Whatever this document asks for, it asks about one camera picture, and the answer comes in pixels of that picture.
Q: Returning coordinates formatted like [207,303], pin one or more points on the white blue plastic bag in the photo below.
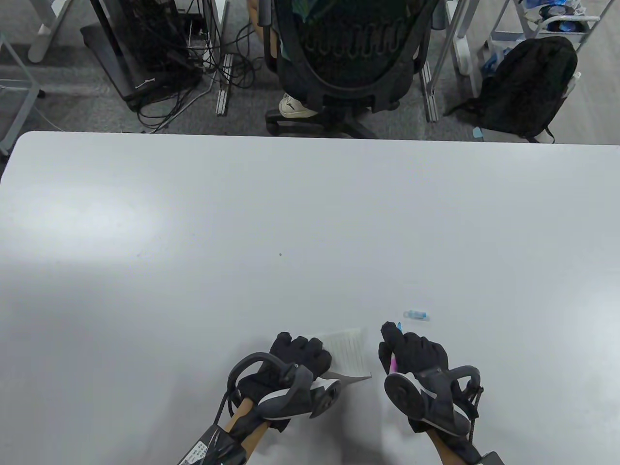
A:
[491,60]

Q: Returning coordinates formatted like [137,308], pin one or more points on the black backpack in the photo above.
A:
[528,87]

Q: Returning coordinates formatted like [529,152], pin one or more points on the person's left hand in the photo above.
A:
[300,351]

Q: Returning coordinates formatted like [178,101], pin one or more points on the grey left hand tracker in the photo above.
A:
[286,399]

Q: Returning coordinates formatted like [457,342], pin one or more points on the person's right forearm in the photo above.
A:
[450,453]

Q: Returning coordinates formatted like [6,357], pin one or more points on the pink blue permanent marker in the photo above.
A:
[393,365]

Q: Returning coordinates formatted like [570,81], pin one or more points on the grey right hand tracker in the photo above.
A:
[426,397]

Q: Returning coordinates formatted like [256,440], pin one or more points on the white desk leg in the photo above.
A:
[46,34]
[462,48]

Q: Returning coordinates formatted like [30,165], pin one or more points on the translucent blue marker cap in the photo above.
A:
[415,315]

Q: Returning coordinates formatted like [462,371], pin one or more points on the blue paper scrap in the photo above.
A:
[478,133]

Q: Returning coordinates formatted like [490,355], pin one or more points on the grey hand tracker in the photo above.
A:
[286,399]
[426,397]

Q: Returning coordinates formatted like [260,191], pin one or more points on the person's left forearm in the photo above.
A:
[247,426]

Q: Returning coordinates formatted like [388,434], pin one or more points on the black mesh office chair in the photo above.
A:
[353,58]

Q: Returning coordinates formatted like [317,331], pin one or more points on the grey metal frame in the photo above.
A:
[22,97]

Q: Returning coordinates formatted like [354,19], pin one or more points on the white lined letter paper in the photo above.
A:
[348,353]

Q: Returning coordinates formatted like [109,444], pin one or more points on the aluminium rail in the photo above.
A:
[430,92]
[224,87]

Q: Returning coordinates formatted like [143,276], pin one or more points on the white cart with items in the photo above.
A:
[552,19]

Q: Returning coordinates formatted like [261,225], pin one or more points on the person's right hand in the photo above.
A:
[419,353]

